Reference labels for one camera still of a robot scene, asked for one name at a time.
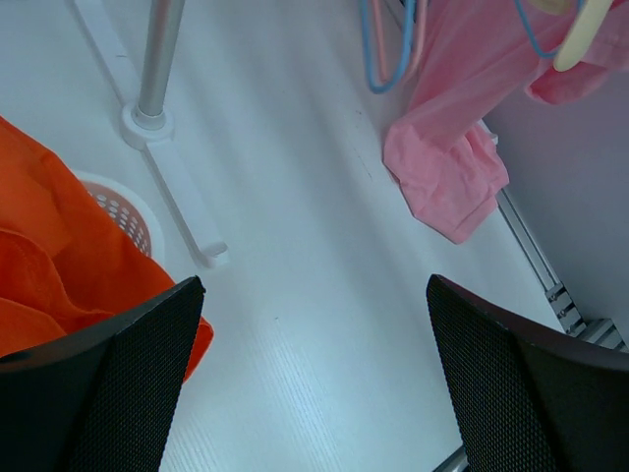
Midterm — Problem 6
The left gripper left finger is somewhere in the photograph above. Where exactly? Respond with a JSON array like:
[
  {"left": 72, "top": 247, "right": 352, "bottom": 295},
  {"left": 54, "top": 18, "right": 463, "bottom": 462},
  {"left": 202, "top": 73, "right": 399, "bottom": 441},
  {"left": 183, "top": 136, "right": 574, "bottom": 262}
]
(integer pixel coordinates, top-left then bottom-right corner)
[{"left": 1, "top": 276, "right": 204, "bottom": 471}]

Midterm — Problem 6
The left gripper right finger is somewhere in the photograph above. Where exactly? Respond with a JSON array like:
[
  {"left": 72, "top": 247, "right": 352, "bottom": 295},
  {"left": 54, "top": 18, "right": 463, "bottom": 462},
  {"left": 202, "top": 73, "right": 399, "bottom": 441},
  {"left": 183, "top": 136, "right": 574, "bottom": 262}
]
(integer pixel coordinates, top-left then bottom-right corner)
[{"left": 426, "top": 273, "right": 629, "bottom": 472}]

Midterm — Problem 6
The orange t shirt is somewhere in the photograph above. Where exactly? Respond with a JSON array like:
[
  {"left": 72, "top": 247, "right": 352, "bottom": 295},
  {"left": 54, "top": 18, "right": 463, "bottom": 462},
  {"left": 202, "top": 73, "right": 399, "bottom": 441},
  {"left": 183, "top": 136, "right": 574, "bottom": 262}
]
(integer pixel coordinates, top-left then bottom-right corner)
[{"left": 0, "top": 115, "right": 215, "bottom": 384}]

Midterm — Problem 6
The blue wire hanger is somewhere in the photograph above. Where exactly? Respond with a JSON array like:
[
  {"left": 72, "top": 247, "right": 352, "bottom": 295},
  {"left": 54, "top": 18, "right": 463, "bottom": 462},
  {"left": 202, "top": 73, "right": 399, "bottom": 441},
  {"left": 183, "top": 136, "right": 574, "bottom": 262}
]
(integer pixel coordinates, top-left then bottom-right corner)
[{"left": 361, "top": 0, "right": 419, "bottom": 95}]

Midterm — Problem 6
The blue hanger holding orange shirt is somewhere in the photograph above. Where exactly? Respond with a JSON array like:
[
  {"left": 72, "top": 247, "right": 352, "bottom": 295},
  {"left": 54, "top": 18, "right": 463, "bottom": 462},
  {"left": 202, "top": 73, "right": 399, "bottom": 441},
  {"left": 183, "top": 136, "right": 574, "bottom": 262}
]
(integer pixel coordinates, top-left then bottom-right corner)
[{"left": 514, "top": 0, "right": 585, "bottom": 58}]

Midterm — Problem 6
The pink t shirt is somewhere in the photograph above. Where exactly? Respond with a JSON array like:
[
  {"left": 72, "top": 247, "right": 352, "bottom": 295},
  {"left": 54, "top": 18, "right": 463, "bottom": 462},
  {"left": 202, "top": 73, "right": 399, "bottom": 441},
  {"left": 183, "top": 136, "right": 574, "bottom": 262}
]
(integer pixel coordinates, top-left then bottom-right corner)
[{"left": 383, "top": 1, "right": 628, "bottom": 244}]

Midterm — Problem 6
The beige wooden hanger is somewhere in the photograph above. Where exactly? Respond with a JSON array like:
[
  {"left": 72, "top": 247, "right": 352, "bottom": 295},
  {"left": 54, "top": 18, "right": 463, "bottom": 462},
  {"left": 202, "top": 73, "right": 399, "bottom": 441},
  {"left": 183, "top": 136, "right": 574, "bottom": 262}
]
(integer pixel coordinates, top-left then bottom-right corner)
[{"left": 530, "top": 0, "right": 614, "bottom": 73}]

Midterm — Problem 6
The white plastic laundry basket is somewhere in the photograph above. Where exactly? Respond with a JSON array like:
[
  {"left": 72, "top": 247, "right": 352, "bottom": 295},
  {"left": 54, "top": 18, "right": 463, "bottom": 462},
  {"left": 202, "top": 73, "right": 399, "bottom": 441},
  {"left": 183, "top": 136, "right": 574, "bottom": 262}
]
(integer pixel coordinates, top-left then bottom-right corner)
[{"left": 72, "top": 169, "right": 165, "bottom": 267}]

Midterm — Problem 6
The metal clothes rack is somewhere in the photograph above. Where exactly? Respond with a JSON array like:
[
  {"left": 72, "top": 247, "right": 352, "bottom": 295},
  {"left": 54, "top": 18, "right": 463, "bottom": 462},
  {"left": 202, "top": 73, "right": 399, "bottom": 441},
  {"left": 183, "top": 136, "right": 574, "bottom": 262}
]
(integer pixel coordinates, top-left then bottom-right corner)
[{"left": 72, "top": 1, "right": 228, "bottom": 267}]

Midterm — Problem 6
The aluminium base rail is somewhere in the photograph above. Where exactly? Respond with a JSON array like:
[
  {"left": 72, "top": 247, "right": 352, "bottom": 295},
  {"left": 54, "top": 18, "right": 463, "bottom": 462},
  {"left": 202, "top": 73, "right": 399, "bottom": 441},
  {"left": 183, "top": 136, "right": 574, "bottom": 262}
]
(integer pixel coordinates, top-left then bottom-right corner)
[{"left": 431, "top": 120, "right": 629, "bottom": 472}]

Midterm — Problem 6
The pink wire hanger on rack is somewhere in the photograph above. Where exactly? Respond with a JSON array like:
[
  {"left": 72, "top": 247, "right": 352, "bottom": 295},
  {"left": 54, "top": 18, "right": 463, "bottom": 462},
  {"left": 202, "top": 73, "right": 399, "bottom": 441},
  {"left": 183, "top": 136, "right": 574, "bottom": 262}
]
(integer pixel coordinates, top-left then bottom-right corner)
[{"left": 371, "top": 0, "right": 429, "bottom": 82}]

